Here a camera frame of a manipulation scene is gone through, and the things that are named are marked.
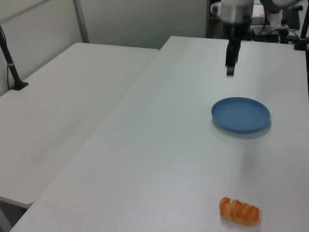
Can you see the black camera stand with clamp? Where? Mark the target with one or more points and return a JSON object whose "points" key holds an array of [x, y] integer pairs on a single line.
{"points": [[302, 36]]}

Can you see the black camera stand with band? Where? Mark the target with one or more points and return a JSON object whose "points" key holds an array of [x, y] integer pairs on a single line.
{"points": [[10, 65]]}

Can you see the black office chair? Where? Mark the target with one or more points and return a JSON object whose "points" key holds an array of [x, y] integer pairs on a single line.
{"points": [[293, 18]]}

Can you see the black electronics box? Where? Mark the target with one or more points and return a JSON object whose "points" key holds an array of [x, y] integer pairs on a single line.
{"points": [[265, 33]]}

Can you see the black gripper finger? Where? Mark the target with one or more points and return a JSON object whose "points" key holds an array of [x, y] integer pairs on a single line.
{"points": [[230, 60], [238, 52]]}

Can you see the blue round plate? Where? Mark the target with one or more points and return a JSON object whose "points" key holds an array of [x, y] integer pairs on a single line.
{"points": [[239, 117]]}

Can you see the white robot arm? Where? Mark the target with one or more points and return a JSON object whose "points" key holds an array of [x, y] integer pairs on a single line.
{"points": [[285, 2]]}

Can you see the grey metal partition post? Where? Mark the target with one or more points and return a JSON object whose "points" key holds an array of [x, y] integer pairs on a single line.
{"points": [[80, 20]]}

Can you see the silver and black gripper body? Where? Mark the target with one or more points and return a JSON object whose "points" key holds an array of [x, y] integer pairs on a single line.
{"points": [[236, 14]]}

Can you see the orange-brown bread piece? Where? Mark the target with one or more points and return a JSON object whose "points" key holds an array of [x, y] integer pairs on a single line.
{"points": [[239, 211]]}

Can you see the white side table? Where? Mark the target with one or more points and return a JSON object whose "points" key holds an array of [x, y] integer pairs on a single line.
{"points": [[55, 108]]}

